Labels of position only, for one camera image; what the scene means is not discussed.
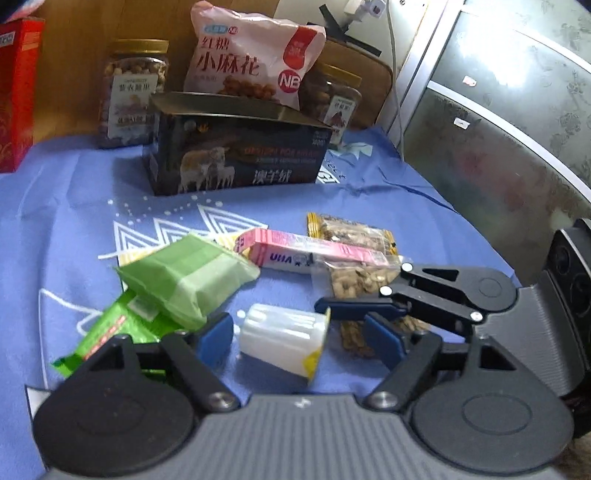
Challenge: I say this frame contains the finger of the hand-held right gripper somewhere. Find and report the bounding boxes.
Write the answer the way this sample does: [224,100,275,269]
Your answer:
[427,318,476,344]
[314,262,485,325]

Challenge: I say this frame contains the pink Uha candy box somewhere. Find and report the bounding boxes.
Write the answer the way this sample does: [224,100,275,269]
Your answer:
[235,228,389,274]

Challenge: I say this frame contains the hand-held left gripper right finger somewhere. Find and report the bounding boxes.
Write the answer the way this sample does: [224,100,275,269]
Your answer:
[364,313,521,413]

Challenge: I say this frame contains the gold-lid pecan jar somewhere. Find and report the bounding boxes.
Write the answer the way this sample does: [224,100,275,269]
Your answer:
[299,64,363,149]

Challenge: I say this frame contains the white jelly cup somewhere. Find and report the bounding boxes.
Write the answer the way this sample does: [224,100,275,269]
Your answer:
[235,304,332,380]

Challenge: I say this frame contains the wooden board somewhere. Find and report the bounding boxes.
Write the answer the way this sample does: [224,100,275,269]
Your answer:
[28,0,280,139]

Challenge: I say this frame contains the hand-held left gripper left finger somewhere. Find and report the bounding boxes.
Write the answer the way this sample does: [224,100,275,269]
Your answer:
[76,313,242,413]

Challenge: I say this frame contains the frosted glass door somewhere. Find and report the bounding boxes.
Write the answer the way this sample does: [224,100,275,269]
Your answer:
[396,0,591,264]

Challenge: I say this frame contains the gold-lid cashew jar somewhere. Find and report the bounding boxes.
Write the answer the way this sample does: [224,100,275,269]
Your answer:
[96,39,170,149]

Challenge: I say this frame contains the pink snack bag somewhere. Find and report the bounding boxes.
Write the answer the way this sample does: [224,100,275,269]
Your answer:
[184,0,327,112]

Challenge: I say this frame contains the pale green snack packet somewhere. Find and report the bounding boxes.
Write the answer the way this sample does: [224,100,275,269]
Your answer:
[115,233,262,331]

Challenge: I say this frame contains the black tape strip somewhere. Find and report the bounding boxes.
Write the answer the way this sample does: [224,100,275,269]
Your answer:
[318,4,384,54]

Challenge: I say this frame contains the red gift box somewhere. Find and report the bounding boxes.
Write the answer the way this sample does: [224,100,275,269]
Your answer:
[0,17,45,174]

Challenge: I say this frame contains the dark cardboard box sheep print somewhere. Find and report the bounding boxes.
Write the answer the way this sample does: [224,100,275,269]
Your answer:
[142,91,334,197]

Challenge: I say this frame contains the clear nut packet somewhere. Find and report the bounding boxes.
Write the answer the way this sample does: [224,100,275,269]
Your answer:
[313,255,432,360]

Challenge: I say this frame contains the yellow-edged nut bar packet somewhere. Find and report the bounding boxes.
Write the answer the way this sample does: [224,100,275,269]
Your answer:
[307,212,399,256]

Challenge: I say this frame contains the printed blue cloth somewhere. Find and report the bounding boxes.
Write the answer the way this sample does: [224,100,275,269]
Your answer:
[0,124,529,480]

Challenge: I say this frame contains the bright green snack packet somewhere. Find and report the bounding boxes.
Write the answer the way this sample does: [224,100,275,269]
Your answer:
[52,290,186,380]

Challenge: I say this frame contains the white cable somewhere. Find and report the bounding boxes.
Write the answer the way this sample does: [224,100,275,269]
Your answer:
[384,0,407,160]

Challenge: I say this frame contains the white power strip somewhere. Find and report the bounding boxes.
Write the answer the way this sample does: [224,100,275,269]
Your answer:
[342,0,389,20]

